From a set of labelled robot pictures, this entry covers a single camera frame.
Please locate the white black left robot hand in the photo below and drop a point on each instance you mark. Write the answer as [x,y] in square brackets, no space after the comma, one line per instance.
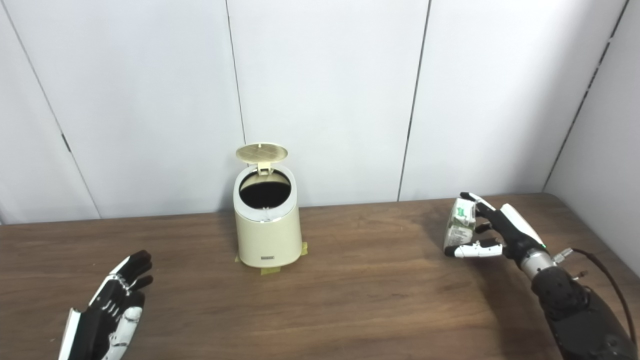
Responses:
[100,320]

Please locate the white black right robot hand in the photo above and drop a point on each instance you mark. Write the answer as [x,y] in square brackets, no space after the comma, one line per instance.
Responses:
[515,235]

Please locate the white green milk carton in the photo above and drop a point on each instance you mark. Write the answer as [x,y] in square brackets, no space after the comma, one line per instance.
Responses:
[459,225]

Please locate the cream-colored round bin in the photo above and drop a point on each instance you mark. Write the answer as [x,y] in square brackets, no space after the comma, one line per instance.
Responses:
[267,237]

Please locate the cream round bin lid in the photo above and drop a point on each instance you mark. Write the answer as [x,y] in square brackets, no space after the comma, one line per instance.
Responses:
[262,152]

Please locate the black wall panel clip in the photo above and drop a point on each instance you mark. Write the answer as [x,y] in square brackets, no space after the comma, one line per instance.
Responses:
[66,143]

